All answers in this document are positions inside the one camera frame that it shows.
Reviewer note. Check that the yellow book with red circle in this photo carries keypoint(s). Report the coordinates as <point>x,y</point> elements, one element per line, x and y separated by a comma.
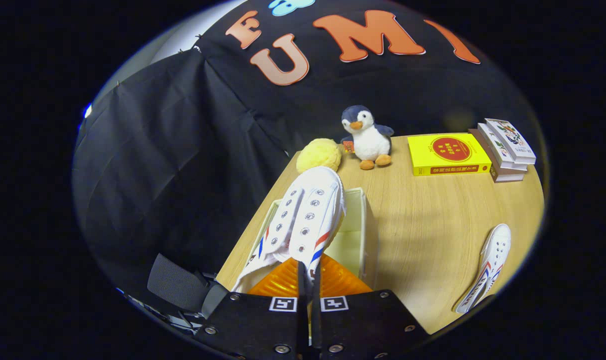
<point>448,150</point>

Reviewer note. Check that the yellow bun plush toy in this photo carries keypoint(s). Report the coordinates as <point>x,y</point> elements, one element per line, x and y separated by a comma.
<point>318,155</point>

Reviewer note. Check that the brown book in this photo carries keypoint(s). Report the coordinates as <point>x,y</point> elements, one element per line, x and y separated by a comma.
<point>503,176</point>

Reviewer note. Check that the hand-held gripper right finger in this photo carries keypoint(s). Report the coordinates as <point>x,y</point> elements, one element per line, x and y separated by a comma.
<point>317,310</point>

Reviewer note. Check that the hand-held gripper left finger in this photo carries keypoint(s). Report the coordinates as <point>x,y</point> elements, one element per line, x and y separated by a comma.
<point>302,310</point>

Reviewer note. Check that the white striped canvas shoe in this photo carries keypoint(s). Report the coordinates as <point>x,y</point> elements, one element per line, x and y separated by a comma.
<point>493,255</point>
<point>308,210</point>

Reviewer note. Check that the dark mesh chair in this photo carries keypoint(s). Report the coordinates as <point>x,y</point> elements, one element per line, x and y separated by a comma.
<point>175,282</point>

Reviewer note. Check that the penguin plush toy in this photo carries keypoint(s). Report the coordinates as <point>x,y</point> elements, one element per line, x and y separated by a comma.
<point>370,142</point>

